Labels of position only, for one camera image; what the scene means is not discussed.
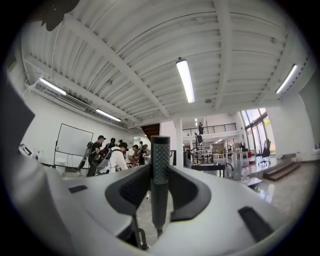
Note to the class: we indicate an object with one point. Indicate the brown wooden staircase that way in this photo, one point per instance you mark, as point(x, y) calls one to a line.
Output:
point(152, 130)

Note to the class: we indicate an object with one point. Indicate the long ceiling light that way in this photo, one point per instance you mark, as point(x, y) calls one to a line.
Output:
point(108, 115)
point(186, 82)
point(286, 78)
point(52, 86)

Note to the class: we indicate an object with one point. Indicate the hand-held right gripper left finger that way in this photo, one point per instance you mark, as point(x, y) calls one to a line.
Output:
point(92, 200)

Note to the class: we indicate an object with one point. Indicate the white support column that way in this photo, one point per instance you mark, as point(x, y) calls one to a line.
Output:
point(179, 145)

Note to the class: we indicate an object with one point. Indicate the brown wooden steps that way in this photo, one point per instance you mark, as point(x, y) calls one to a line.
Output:
point(282, 171)

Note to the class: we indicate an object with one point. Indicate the tall black swivel chair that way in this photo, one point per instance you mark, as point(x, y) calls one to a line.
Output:
point(267, 150)

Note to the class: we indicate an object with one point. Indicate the white whiteboard on stand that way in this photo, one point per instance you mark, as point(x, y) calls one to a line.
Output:
point(72, 140)

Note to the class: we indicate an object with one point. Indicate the black mezzanine railing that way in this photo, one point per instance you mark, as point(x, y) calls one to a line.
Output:
point(217, 128)

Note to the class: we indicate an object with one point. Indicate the black metal workbench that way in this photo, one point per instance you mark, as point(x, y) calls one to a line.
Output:
point(207, 167)

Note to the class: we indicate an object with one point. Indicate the large glass window wall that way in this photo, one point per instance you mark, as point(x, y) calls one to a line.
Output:
point(255, 125)

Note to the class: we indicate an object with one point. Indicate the large clear water bottle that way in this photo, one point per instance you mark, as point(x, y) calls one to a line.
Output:
point(245, 175)

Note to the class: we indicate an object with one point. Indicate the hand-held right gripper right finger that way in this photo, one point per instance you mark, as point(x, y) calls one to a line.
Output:
point(225, 200)

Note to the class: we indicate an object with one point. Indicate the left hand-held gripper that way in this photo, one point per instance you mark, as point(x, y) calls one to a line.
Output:
point(25, 149)

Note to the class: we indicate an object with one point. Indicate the grey platform cart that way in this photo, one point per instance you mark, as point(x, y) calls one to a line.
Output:
point(255, 181)

